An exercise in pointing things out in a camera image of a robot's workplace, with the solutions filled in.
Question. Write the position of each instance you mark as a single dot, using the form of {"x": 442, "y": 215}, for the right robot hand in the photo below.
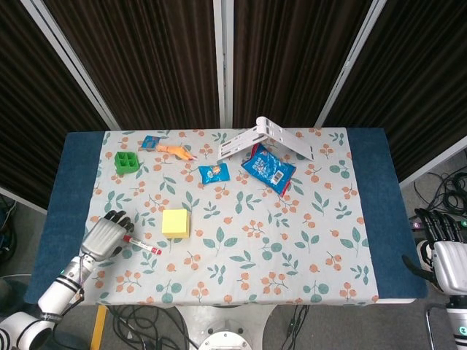
{"x": 445, "y": 251}

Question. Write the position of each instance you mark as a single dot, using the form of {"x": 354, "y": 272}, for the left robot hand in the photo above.
{"x": 100, "y": 237}

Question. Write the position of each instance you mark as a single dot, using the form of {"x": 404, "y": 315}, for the red marker pen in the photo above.
{"x": 142, "y": 245}

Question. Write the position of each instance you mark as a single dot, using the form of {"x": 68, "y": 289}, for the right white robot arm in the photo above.
{"x": 458, "y": 321}

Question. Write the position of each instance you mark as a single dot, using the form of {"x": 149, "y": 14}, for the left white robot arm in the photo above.
{"x": 47, "y": 299}

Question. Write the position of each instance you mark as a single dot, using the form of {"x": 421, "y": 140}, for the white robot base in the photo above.
{"x": 224, "y": 328}

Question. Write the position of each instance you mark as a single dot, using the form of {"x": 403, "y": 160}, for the floral tablecloth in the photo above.
{"x": 233, "y": 233}

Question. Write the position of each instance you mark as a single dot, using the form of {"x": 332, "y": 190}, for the yellow foam cube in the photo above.
{"x": 176, "y": 223}

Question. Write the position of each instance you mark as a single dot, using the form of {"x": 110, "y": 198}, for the blue table mat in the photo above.
{"x": 383, "y": 204}

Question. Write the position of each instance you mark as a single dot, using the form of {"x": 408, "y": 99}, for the green plastic compartment block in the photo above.
{"x": 126, "y": 162}

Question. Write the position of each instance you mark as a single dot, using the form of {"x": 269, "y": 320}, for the yellow table leg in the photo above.
{"x": 97, "y": 327}

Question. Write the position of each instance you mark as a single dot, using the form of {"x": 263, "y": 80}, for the small blue snack packet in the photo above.
{"x": 150, "y": 142}

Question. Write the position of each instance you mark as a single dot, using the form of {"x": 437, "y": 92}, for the orange rubber chicken toy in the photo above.
{"x": 175, "y": 150}

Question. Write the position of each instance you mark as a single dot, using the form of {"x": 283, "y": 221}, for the blue cookie snack pack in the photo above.
{"x": 214, "y": 173}

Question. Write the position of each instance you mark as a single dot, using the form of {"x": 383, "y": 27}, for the large blue snack bag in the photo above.
{"x": 268, "y": 169}

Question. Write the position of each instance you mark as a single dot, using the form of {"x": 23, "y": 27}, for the dark folding screen panels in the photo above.
{"x": 153, "y": 62}

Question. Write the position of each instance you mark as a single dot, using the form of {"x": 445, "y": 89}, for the white folding laptop stand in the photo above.
{"x": 262, "y": 140}

